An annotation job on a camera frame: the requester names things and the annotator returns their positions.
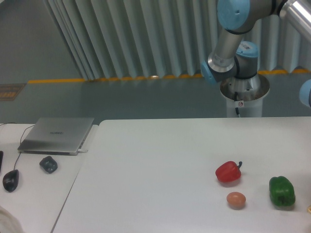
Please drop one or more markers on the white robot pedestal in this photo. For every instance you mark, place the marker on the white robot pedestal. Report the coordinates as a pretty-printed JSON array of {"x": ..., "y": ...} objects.
[{"x": 250, "y": 104}]

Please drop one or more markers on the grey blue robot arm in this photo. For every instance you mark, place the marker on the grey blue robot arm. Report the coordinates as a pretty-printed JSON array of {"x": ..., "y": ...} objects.
[{"x": 234, "y": 62}]

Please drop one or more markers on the white side table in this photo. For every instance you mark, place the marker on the white side table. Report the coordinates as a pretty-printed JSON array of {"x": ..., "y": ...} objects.
[{"x": 39, "y": 197}]

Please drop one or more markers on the white corrugated folding screen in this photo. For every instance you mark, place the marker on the white corrugated folding screen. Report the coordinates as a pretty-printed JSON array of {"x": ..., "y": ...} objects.
[{"x": 142, "y": 38}]

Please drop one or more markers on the green bell pepper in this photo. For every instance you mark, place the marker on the green bell pepper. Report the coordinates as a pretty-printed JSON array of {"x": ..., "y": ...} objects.
[{"x": 281, "y": 192}]

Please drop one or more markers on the red bell pepper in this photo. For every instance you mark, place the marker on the red bell pepper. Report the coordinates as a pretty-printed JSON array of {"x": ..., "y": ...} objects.
[{"x": 228, "y": 172}]

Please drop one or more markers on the small black plastic object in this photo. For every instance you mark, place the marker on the small black plastic object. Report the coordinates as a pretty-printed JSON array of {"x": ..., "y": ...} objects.
[{"x": 48, "y": 164}]

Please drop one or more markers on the brown egg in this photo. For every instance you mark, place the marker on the brown egg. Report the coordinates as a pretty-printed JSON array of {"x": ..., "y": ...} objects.
[{"x": 236, "y": 199}]

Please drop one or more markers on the black computer mouse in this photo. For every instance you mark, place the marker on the black computer mouse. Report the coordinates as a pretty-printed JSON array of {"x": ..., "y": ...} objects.
[{"x": 10, "y": 180}]

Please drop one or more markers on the silver laptop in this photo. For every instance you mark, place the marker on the silver laptop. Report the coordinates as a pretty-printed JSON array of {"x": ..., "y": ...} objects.
[{"x": 57, "y": 135}]

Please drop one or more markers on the black device at edge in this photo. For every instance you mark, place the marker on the black device at edge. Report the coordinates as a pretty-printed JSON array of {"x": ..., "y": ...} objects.
[{"x": 1, "y": 159}]

